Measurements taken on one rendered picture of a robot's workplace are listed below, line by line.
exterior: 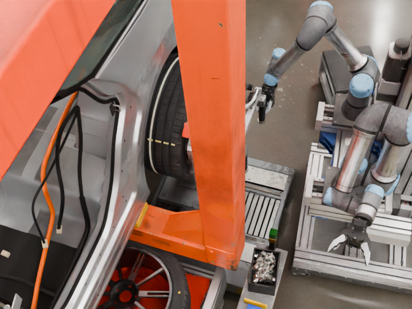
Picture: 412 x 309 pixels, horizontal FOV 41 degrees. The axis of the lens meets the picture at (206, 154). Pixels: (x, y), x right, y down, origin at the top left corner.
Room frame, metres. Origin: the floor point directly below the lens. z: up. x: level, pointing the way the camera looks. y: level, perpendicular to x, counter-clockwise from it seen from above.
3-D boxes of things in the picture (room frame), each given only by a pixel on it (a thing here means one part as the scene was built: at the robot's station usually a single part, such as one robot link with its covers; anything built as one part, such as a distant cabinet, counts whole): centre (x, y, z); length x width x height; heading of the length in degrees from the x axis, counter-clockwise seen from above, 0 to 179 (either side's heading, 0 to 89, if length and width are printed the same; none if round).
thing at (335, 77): (2.56, -1.08, 0.17); 0.43 x 0.36 x 0.34; 1
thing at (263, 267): (1.07, -0.24, 0.51); 0.20 x 0.14 x 0.13; 163
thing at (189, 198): (1.87, 0.11, 0.32); 0.40 x 0.30 x 0.28; 156
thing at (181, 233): (1.32, 0.26, 0.69); 0.52 x 0.17 x 0.35; 66
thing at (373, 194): (1.05, -0.65, 1.21); 0.11 x 0.08 x 0.09; 148
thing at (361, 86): (1.82, -0.83, 0.98); 0.13 x 0.12 x 0.14; 156
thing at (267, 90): (1.99, -0.38, 0.86); 0.12 x 0.08 x 0.09; 156
